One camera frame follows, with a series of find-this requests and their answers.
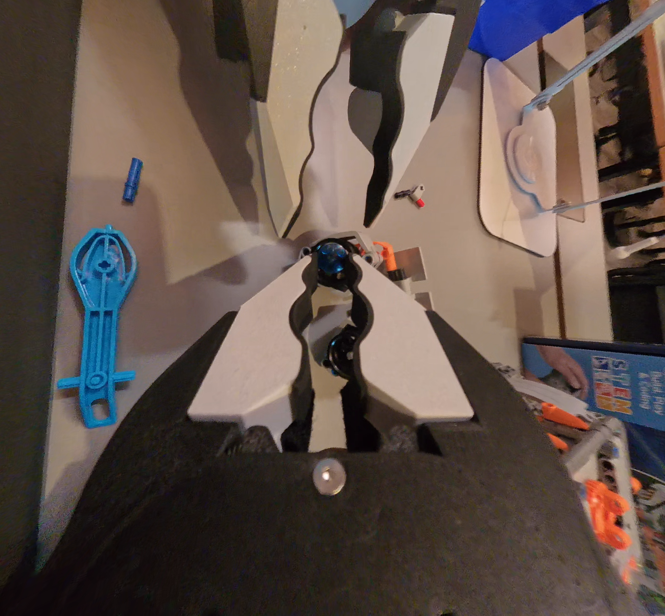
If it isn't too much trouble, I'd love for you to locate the grey orange twin-motor toy assembly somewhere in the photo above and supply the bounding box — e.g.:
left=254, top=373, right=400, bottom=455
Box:
left=298, top=228, right=433, bottom=383

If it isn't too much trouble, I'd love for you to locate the translucent blue round stud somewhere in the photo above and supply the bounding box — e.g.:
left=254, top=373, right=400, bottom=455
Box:
left=318, top=242, right=346, bottom=274

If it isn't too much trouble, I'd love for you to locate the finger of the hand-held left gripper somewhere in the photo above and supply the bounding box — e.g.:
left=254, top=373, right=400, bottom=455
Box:
left=254, top=0, right=347, bottom=241
left=348, top=15, right=456, bottom=228

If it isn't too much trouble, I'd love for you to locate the light blue brick separator tool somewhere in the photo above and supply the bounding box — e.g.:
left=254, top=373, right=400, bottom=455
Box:
left=56, top=225, right=139, bottom=430

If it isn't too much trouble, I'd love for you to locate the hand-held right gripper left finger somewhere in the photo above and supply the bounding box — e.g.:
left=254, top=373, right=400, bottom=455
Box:
left=186, top=256, right=319, bottom=433

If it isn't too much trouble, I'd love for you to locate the white desk lamp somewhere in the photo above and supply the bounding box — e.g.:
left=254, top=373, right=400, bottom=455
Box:
left=477, top=5, right=665, bottom=259

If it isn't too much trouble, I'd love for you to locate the grey red pin connector piece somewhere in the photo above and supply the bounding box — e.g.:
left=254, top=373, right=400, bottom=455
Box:
left=393, top=184, right=426, bottom=210

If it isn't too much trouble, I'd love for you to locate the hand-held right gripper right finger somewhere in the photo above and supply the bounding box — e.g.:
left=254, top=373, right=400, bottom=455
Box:
left=352, top=256, right=476, bottom=433

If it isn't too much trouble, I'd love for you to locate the blue toy kit box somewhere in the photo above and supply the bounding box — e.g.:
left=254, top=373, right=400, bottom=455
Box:
left=521, top=336, right=665, bottom=428

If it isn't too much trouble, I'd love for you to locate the large grey orange toy vehicle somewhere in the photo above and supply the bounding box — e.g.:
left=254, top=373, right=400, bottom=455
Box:
left=491, top=361, right=665, bottom=592

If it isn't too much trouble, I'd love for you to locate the blue toy pin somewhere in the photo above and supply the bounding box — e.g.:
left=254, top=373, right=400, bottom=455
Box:
left=123, top=158, right=144, bottom=204

